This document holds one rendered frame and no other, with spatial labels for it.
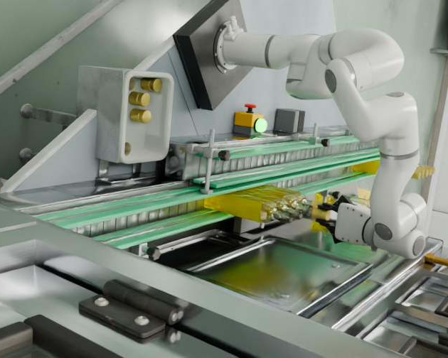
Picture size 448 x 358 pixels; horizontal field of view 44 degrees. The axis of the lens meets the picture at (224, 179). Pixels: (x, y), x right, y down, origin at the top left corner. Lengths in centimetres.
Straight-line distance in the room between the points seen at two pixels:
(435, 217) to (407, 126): 625
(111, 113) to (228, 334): 106
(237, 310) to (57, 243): 16
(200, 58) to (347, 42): 45
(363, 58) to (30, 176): 77
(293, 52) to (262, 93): 49
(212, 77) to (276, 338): 135
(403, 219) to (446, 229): 615
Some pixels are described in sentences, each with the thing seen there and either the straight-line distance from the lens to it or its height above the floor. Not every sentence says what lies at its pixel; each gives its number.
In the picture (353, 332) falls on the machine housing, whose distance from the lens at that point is 124.
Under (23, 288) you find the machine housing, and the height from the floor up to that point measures 147.
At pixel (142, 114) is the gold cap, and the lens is 142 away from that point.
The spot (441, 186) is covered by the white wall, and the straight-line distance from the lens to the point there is 738.
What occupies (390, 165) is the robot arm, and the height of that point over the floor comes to 140.
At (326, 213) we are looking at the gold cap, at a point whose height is 120.
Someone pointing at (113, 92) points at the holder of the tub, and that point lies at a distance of 136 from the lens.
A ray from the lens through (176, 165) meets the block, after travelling 148.
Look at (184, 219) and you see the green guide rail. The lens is 146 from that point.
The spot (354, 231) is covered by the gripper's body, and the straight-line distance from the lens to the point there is 146.
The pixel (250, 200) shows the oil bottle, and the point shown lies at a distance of 149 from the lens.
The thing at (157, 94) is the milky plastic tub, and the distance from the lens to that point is 147.
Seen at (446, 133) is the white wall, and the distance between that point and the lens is 731.
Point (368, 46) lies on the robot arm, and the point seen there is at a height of 131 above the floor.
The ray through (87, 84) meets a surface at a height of 71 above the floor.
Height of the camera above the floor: 178
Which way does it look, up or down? 33 degrees down
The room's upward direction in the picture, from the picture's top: 104 degrees clockwise
